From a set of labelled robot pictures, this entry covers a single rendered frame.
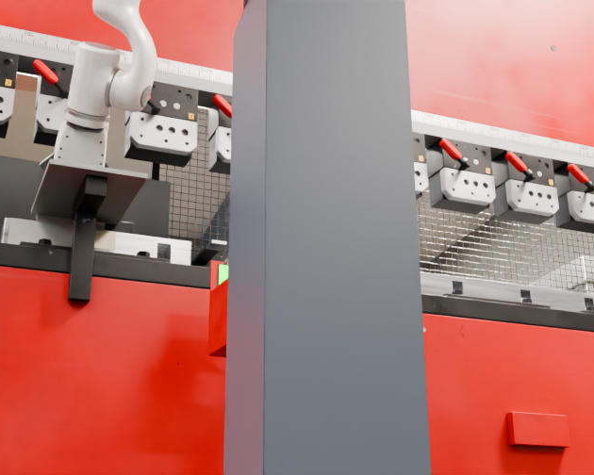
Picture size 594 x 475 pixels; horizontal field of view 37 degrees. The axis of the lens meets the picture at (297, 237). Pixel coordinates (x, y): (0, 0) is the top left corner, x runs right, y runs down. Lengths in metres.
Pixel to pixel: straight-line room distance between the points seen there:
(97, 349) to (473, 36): 1.40
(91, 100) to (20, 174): 0.74
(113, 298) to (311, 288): 0.85
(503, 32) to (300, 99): 1.65
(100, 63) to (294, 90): 0.81
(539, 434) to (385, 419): 1.16
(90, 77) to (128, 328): 0.49
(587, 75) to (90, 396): 1.73
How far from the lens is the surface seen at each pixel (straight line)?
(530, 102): 2.57
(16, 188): 2.49
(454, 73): 2.46
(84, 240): 1.75
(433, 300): 2.02
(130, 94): 1.77
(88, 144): 1.84
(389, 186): 1.02
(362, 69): 1.08
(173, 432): 1.72
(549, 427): 2.10
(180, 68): 2.11
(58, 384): 1.69
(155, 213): 2.54
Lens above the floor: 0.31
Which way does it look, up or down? 20 degrees up
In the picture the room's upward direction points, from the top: straight up
